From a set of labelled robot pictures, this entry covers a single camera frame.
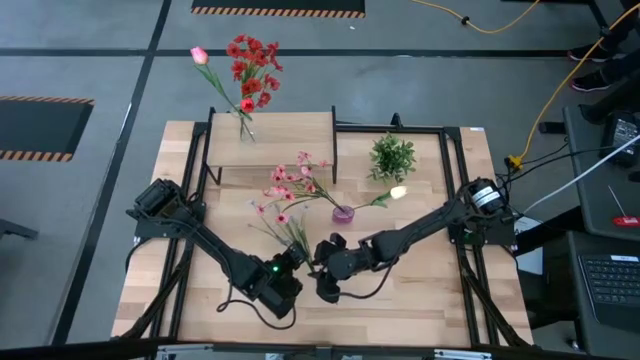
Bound grey stand foot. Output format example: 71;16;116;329
0;217;40;242

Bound black handheld device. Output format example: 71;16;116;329
601;110;640;169

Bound pink blossom flower spray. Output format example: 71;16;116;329
247;149;346;226

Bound green plant in white pot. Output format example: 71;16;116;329
367;132;418;185

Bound black keyboard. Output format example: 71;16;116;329
577;253;640;331

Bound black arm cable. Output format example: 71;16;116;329
339;259;399;301
216;297;299;332

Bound white box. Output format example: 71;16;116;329
513;214;545;277

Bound purple ribbed glass vase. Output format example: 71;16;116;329
331;204;356;225

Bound yellow floor cable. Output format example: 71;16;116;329
409;0;542;35

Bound white cable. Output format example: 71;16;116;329
522;134;640;215

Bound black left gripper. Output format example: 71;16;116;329
252;243;310;320

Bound dark grey desk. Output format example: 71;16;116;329
562;104;640;242
564;229;640;360

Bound pink tulip stem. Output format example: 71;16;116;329
189;45;246;121

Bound black metal table frame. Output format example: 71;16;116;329
112;107;534;351

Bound wooden shelf with black legs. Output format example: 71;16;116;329
202;105;339;186

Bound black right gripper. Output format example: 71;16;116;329
310;232;347;305

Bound person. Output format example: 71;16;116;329
567;0;640;94

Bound black hazard striped floor mat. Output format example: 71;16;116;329
191;0;366;20
0;95;95;163

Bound silver metal bracket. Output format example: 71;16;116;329
155;342;216;360
433;348;494;360

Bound red blossom flower spray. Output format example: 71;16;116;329
224;33;285;121

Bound tall clear glass vase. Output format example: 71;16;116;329
237;112;257;144

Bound cream white tulip stem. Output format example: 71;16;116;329
347;184;409;212

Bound red handled tool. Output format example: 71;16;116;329
607;184;640;229

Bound yellow hanging power cable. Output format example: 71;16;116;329
504;2;640;171

